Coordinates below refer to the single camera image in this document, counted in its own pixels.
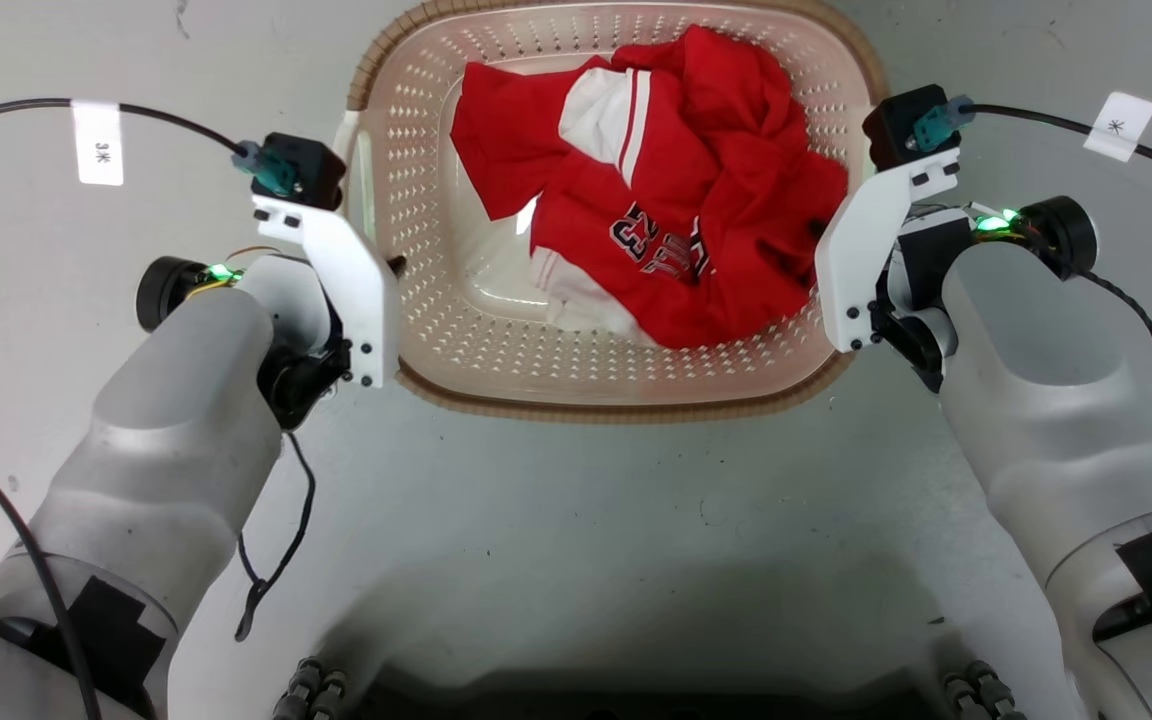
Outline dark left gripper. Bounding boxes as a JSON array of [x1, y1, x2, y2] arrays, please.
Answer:
[[256, 256, 408, 432]]

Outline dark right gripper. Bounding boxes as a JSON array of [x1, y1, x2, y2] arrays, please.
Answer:
[[874, 214, 974, 393]]

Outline beige plastic laundry basket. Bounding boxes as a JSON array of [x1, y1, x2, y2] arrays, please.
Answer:
[[341, 0, 889, 425]]

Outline red and white jersey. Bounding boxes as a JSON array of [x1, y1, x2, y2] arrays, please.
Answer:
[[450, 25, 849, 351]]

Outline white left camera bracket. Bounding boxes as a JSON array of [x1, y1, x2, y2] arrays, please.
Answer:
[[252, 195, 401, 389]]

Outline white camera bracket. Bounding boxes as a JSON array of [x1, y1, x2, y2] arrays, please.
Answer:
[[814, 148, 962, 353], [252, 195, 401, 389]]

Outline white right camera bracket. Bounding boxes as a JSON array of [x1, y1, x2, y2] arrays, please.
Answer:
[[814, 148, 962, 353]]

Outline black right camera cable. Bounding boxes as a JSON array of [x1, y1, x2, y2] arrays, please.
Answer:
[[966, 103, 1152, 189]]

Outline black camera cable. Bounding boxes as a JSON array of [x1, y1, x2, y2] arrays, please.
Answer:
[[0, 98, 247, 157], [966, 103, 1152, 189]]

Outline twisted black right arm cable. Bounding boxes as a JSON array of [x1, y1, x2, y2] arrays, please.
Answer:
[[1081, 268, 1152, 409]]

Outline white cable tag with star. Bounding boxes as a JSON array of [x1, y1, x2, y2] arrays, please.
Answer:
[[1083, 92, 1152, 163]]

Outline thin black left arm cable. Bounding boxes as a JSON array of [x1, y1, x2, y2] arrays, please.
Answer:
[[234, 430, 318, 643]]

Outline black left camera cable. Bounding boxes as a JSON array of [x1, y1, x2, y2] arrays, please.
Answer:
[[0, 98, 247, 157]]

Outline white cable tag with print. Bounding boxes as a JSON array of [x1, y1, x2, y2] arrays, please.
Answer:
[[71, 100, 125, 187]]

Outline thick black cable over arm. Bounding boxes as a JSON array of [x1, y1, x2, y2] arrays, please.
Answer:
[[0, 430, 105, 720]]

